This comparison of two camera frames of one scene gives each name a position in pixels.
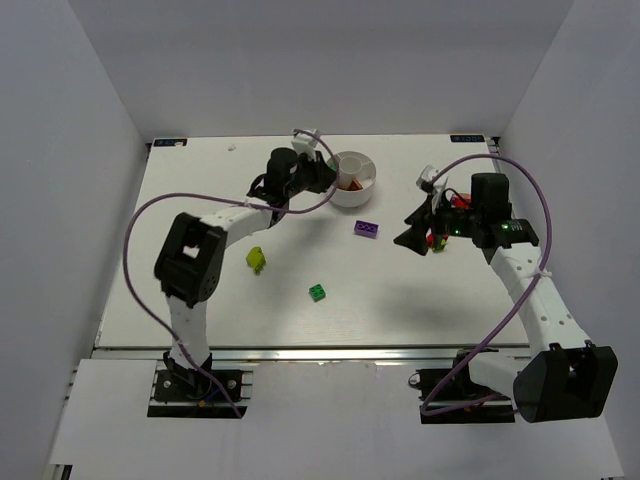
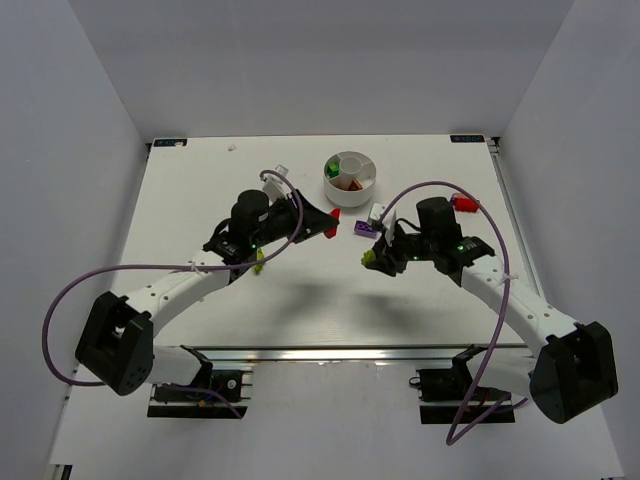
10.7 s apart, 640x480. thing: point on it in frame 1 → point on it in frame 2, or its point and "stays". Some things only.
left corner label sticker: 170,142 stays
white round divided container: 356,178 stays
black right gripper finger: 423,214 → 382,250
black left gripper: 319,174 → 304,218
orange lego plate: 355,185 stays
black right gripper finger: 413,238 → 390,266
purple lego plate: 367,229 stays
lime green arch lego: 256,259 stays
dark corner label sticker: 466,138 stays
